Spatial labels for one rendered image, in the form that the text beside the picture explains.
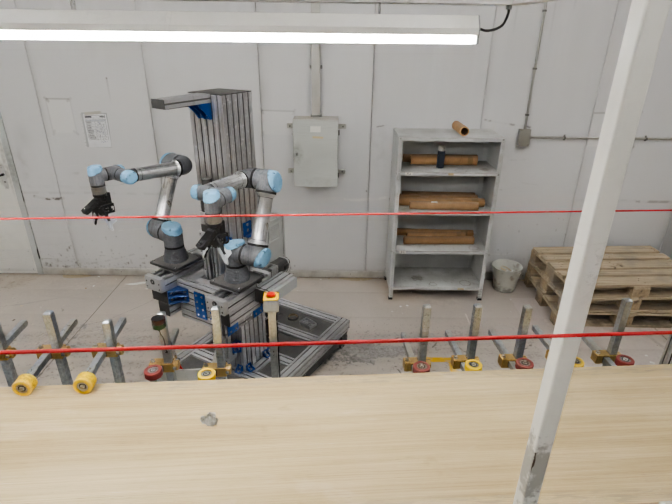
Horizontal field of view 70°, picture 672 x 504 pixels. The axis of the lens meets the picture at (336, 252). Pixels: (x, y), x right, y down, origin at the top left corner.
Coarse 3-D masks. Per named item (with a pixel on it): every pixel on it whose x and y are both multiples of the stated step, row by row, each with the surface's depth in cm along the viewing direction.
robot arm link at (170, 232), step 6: (168, 222) 291; (174, 222) 292; (162, 228) 286; (168, 228) 285; (174, 228) 286; (180, 228) 289; (162, 234) 288; (168, 234) 285; (174, 234) 286; (180, 234) 289; (162, 240) 292; (168, 240) 287; (174, 240) 287; (180, 240) 290; (168, 246) 289; (174, 246) 289
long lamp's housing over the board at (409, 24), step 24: (0, 24) 135; (24, 24) 135; (48, 24) 136; (72, 24) 136; (96, 24) 136; (120, 24) 137; (144, 24) 137; (168, 24) 138; (192, 24) 138; (216, 24) 138; (240, 24) 139; (264, 24) 139; (288, 24) 140; (312, 24) 140; (336, 24) 141; (360, 24) 141; (384, 24) 142; (408, 24) 142; (432, 24) 143; (456, 24) 143
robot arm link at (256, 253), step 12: (252, 180) 259; (264, 180) 256; (276, 180) 257; (264, 192) 256; (276, 192) 260; (264, 204) 258; (264, 216) 259; (252, 228) 262; (264, 228) 260; (252, 240) 260; (264, 240) 261; (252, 252) 258; (264, 252) 259; (252, 264) 260; (264, 264) 262
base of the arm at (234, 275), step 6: (228, 270) 268; (234, 270) 267; (240, 270) 268; (246, 270) 272; (228, 276) 269; (234, 276) 268; (240, 276) 269; (246, 276) 271; (228, 282) 270; (234, 282) 268; (240, 282) 269
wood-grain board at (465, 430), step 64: (128, 384) 212; (192, 384) 212; (256, 384) 213; (320, 384) 213; (384, 384) 214; (448, 384) 214; (512, 384) 215; (576, 384) 215; (640, 384) 215; (0, 448) 179; (64, 448) 179; (128, 448) 179; (192, 448) 180; (256, 448) 180; (320, 448) 180; (384, 448) 181; (448, 448) 181; (512, 448) 181; (576, 448) 182; (640, 448) 182
